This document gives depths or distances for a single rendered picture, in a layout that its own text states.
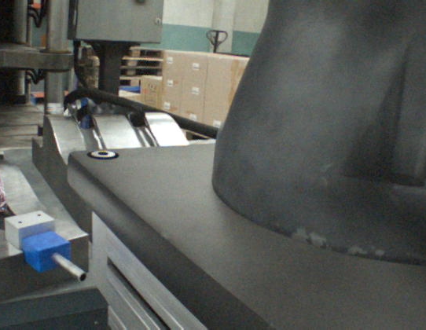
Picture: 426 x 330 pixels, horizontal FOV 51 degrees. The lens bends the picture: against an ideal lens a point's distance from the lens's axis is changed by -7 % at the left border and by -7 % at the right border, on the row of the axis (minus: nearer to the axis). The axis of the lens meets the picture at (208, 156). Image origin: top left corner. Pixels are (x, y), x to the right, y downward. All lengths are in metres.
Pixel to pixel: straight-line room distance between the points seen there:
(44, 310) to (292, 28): 0.49
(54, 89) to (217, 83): 3.49
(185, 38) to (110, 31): 7.21
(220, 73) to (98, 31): 3.27
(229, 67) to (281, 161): 4.45
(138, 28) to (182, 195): 1.37
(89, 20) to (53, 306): 1.05
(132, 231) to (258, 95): 0.07
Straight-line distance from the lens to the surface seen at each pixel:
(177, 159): 0.25
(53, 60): 1.32
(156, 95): 6.02
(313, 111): 0.16
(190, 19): 8.75
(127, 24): 1.54
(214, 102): 4.77
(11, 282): 0.57
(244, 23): 9.50
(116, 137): 0.90
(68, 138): 0.87
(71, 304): 0.60
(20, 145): 1.34
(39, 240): 0.55
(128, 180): 0.21
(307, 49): 0.17
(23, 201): 0.69
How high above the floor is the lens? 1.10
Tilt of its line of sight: 14 degrees down
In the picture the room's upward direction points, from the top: 5 degrees clockwise
